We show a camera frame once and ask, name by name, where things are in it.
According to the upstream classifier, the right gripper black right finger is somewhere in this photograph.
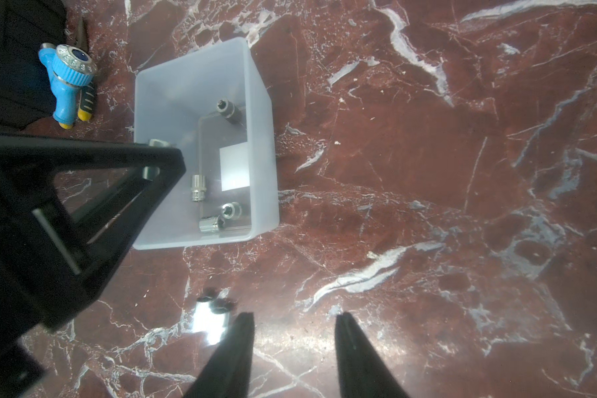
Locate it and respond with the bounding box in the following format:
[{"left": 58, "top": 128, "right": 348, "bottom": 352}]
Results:
[{"left": 334, "top": 313, "right": 409, "bottom": 397}]

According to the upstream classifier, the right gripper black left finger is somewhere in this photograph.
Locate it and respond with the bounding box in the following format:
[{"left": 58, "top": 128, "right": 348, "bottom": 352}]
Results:
[{"left": 183, "top": 313, "right": 255, "bottom": 398}]

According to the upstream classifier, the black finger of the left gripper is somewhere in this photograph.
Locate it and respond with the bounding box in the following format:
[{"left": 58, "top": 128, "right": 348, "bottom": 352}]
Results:
[{"left": 0, "top": 134, "right": 186, "bottom": 308}]

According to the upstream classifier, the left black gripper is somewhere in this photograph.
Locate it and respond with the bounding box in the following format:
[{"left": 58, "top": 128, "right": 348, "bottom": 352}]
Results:
[{"left": 0, "top": 164, "right": 100, "bottom": 397}]

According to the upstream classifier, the small steel socket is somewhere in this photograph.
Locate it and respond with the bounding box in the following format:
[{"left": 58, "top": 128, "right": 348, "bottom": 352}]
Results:
[{"left": 221, "top": 202, "right": 243, "bottom": 220}]

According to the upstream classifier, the grey plastic storage box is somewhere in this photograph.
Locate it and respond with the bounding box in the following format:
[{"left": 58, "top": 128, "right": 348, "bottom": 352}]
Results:
[{"left": 134, "top": 37, "right": 280, "bottom": 250}]

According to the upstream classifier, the long steel socket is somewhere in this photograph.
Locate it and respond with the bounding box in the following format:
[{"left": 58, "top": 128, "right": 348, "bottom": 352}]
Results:
[{"left": 217, "top": 99, "right": 242, "bottom": 124}]

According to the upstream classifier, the black plastic toolbox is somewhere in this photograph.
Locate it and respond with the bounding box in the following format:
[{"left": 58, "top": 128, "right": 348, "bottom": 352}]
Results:
[{"left": 0, "top": 0, "right": 66, "bottom": 132}]

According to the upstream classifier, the blue toy figure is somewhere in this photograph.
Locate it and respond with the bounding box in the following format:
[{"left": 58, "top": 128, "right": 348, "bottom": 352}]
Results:
[{"left": 38, "top": 42, "right": 97, "bottom": 129}]

